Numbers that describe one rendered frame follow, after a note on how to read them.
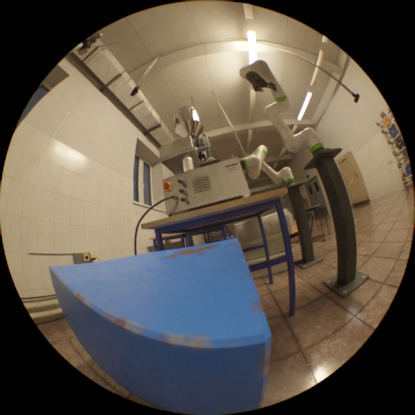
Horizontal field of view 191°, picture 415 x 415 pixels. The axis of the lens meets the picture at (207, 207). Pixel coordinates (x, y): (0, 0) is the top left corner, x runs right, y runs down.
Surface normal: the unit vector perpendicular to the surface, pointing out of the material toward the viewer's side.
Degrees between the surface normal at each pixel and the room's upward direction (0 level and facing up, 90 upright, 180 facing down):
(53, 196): 90
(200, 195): 90
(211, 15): 180
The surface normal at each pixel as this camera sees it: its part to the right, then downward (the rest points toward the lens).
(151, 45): 0.21, 0.95
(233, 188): -0.21, -0.17
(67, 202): 0.96, -0.25
